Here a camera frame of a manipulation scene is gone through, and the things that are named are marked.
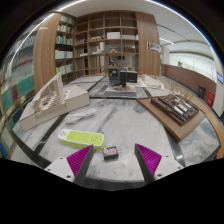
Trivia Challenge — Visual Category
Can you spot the dark bin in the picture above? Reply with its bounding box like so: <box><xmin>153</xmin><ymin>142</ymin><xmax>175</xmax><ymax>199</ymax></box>
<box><xmin>197</xmin><ymin>85</ymin><xmax>207</xmax><ymax>100</ymax></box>

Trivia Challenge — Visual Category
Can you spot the white architectural building model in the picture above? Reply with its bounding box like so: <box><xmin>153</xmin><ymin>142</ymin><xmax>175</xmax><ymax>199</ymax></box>
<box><xmin>18</xmin><ymin>73</ymin><xmax>91</xmax><ymax>132</ymax></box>

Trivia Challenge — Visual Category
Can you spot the red bin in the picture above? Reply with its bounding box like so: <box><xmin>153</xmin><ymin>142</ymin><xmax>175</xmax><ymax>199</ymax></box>
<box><xmin>206</xmin><ymin>90</ymin><xmax>215</xmax><ymax>108</ymax></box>

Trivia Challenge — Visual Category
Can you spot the wall monitor screen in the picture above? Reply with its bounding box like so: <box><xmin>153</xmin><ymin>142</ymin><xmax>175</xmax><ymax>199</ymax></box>
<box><xmin>216</xmin><ymin>71</ymin><xmax>224</xmax><ymax>84</ymax></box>

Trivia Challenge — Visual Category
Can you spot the long curved ceiling light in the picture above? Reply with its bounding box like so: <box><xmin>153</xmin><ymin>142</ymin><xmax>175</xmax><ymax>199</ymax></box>
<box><xmin>6</xmin><ymin>0</ymin><xmax>218</xmax><ymax>68</ymax></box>

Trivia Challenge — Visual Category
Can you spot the wooden grid shelf unit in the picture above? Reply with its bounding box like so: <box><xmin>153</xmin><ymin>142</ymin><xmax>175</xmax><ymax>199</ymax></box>
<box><xmin>72</xmin><ymin>11</ymin><xmax>141</xmax><ymax>78</ymax></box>

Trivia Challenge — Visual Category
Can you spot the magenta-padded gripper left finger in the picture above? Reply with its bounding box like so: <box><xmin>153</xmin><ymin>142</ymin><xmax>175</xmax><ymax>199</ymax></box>
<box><xmin>44</xmin><ymin>144</ymin><xmax>96</xmax><ymax>188</ymax></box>

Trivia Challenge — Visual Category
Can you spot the coiled white cable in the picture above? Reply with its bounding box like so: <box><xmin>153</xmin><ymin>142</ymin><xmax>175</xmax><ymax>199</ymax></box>
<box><xmin>59</xmin><ymin>107</ymin><xmax>98</xmax><ymax>133</ymax></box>

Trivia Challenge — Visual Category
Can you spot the short ceiling light strip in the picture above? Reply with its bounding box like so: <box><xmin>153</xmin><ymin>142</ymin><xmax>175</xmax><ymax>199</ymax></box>
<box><xmin>159</xmin><ymin>37</ymin><xmax>175</xmax><ymax>45</ymax></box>

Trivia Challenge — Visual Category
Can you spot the small white building model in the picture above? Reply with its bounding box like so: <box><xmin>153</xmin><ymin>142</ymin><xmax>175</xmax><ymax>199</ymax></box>
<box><xmin>141</xmin><ymin>73</ymin><xmax>165</xmax><ymax>89</ymax></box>

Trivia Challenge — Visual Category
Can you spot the tall glass-front bookshelf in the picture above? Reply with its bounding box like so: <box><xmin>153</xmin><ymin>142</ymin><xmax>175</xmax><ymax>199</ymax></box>
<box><xmin>0</xmin><ymin>31</ymin><xmax>38</xmax><ymax>158</ymax></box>

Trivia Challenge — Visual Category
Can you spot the green and white power strip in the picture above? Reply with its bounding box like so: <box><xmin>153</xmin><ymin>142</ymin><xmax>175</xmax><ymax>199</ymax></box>
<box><xmin>57</xmin><ymin>128</ymin><xmax>108</xmax><ymax>151</ymax></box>

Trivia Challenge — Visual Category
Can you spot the dark box display model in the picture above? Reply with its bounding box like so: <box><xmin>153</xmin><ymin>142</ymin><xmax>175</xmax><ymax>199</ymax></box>
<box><xmin>104</xmin><ymin>66</ymin><xmax>139</xmax><ymax>94</ymax></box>

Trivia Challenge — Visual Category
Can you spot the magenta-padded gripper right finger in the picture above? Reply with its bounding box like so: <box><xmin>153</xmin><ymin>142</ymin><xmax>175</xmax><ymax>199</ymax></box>
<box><xmin>134</xmin><ymin>143</ymin><xmax>184</xmax><ymax>185</ymax></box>

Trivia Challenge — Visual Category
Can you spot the wall poster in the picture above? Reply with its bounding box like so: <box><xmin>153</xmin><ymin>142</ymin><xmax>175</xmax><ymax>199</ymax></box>
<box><xmin>147</xmin><ymin>41</ymin><xmax>163</xmax><ymax>54</ymax></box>

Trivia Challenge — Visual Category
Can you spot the brown model on wooden board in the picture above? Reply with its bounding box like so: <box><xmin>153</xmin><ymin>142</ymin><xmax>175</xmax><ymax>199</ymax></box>
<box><xmin>136</xmin><ymin>93</ymin><xmax>207</xmax><ymax>143</ymax></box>

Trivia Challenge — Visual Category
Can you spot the narrow wooden bookshelf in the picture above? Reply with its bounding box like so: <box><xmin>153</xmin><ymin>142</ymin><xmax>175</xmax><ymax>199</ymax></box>
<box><xmin>53</xmin><ymin>13</ymin><xmax>77</xmax><ymax>84</ymax></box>

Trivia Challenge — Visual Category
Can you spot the small grey charger block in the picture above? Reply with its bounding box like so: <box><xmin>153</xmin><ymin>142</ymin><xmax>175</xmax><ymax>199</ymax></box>
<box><xmin>102</xmin><ymin>145</ymin><xmax>120</xmax><ymax>162</ymax></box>

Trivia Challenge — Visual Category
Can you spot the light wooden stick model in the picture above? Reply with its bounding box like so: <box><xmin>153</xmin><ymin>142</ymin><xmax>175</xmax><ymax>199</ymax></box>
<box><xmin>165</xmin><ymin>79</ymin><xmax>194</xmax><ymax>101</ymax></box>

